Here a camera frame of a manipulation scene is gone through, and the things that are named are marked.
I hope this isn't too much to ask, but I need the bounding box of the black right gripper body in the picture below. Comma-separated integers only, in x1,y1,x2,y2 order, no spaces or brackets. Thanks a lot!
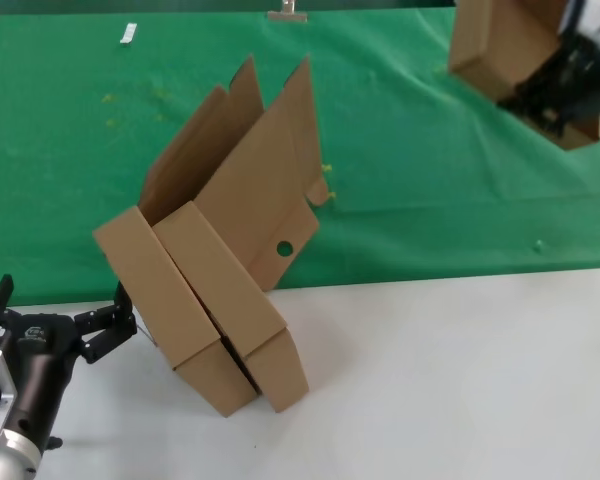
554,32,600,117

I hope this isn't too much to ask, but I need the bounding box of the brown cardboard box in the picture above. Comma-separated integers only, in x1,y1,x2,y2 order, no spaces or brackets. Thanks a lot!
93,53,266,419
152,55,330,414
447,0,600,152

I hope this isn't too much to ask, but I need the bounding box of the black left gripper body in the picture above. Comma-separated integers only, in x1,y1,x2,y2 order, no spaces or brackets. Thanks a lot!
0,312,85,454

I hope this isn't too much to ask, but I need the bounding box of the green table cloth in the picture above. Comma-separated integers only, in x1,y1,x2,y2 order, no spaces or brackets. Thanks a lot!
0,3,600,307

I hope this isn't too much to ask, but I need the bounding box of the brown clip with metal handle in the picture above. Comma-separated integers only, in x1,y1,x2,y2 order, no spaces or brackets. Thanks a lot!
266,0,309,24

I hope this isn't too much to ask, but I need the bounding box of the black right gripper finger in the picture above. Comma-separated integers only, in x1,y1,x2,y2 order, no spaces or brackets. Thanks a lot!
527,102,581,140
497,47,567,117

